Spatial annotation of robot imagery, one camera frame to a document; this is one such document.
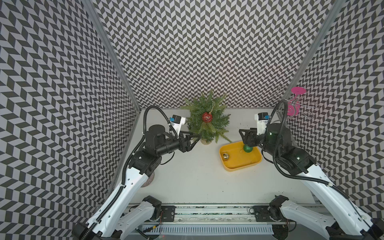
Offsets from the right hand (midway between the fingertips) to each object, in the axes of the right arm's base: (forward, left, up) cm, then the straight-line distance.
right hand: (245, 133), depth 70 cm
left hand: (-4, +23, +2) cm, 23 cm away
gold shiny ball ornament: (0, +6, -25) cm, 25 cm away
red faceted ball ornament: (+7, +18, +3) cm, 20 cm away
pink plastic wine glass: (+17, -29, +1) cm, 33 cm away
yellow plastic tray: (-2, +1, -23) cm, 23 cm away
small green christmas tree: (+4, +14, -2) cm, 14 cm away
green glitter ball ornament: (+5, -8, -24) cm, 26 cm away
